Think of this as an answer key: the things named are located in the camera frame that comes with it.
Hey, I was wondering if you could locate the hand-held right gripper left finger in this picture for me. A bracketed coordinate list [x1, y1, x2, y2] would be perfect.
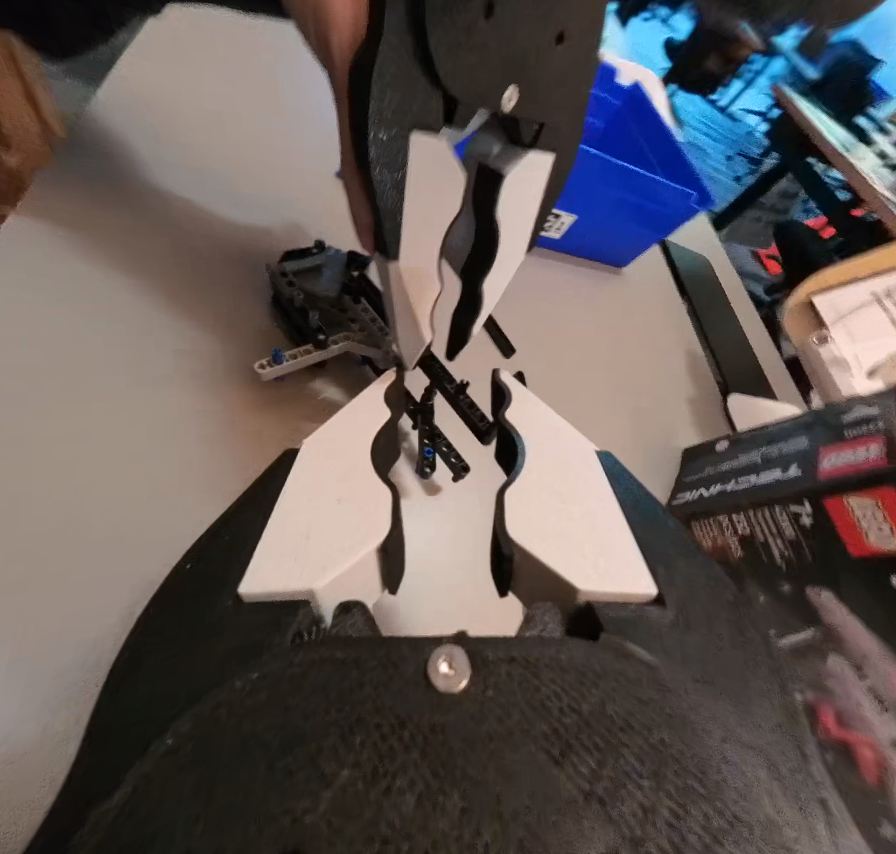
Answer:
[237, 370, 408, 620]

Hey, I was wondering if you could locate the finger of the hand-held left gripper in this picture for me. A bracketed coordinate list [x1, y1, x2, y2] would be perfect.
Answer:
[444, 150, 557, 364]
[377, 128, 470, 371]

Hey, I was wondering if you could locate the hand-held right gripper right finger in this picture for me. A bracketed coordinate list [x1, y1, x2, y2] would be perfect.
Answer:
[492, 368, 660, 606]

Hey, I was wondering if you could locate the long black technic beam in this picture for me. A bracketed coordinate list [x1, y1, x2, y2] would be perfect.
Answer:
[419, 352, 499, 447]

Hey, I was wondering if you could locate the white desk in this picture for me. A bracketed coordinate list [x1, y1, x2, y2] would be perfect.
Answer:
[0, 1, 806, 854]

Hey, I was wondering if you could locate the person's left hand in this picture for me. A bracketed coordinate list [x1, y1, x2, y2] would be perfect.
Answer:
[268, 0, 379, 254]

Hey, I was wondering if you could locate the short black technic beam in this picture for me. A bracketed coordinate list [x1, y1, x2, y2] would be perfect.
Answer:
[482, 314, 518, 359]

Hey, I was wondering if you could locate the blue plastic bin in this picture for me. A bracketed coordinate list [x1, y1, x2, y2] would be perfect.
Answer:
[454, 56, 716, 268]

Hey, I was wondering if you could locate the grey black technic assembly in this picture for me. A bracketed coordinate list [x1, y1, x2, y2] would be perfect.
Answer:
[252, 240, 401, 381]

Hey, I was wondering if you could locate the grey beam with blue pin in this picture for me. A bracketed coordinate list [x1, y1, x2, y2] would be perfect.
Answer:
[414, 386, 441, 478]

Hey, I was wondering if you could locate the black toy set box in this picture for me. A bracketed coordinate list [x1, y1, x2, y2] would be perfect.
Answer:
[667, 392, 896, 589]

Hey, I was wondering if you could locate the black flat panel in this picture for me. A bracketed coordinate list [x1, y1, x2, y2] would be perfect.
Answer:
[660, 237, 779, 407]

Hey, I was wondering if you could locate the black office chair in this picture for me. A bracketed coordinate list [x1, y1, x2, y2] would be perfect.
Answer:
[661, 0, 769, 97]

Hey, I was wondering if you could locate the red black chair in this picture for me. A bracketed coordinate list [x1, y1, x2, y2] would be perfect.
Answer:
[727, 212, 884, 289]

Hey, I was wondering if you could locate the round wooden table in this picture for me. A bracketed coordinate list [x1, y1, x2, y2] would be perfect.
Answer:
[778, 241, 896, 408]

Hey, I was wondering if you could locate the long wooden table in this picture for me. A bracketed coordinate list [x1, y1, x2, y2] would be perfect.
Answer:
[772, 83, 896, 233]

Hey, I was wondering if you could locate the white instruction sheet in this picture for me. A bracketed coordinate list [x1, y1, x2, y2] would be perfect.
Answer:
[811, 272, 896, 387]

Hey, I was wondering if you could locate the brown cardboard box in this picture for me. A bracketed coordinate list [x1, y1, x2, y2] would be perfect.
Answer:
[0, 30, 65, 225]

